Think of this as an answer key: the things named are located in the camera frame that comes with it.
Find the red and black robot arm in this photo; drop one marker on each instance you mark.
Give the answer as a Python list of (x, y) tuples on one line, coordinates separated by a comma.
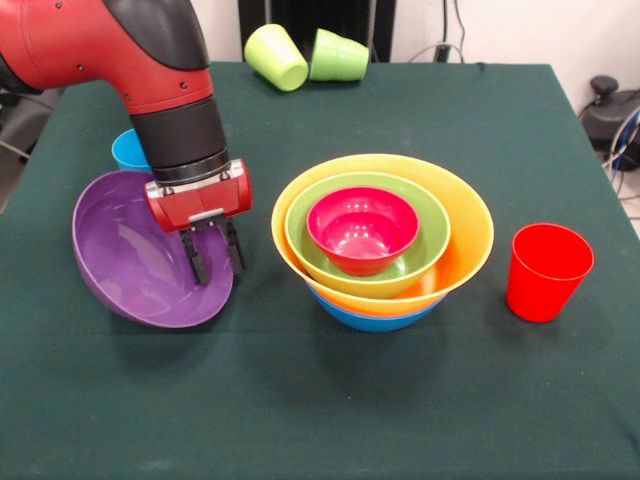
[(100, 45)]

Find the blue plastic bowl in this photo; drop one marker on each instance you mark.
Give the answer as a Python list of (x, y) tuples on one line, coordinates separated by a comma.
[(375, 324)]

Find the blue plastic cup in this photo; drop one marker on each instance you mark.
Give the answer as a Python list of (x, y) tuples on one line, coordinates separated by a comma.
[(127, 152)]

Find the yellow-green plastic cup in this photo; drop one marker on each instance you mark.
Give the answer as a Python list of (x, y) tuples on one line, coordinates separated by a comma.
[(275, 55)]

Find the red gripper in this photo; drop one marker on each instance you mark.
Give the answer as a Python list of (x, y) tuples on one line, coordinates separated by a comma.
[(205, 200)]

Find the dark green tablecloth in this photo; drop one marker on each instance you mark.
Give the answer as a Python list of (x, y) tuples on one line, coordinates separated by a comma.
[(320, 400)]

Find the green plastic cup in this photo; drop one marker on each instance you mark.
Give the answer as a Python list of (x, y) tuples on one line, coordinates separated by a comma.
[(340, 57)]

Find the red plastic cup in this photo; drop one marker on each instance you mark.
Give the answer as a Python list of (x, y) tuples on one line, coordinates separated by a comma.
[(545, 290)]

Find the green plastic bowl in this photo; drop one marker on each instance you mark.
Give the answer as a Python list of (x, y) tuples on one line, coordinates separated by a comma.
[(435, 225)]

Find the orange plastic bowl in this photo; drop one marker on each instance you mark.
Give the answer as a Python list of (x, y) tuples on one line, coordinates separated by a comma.
[(470, 235)]

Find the magenta plastic bowl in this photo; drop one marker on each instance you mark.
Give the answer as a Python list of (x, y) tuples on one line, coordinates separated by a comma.
[(362, 235)]

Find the purple plastic bowl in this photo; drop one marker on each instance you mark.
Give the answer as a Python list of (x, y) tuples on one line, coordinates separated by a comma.
[(130, 265)]

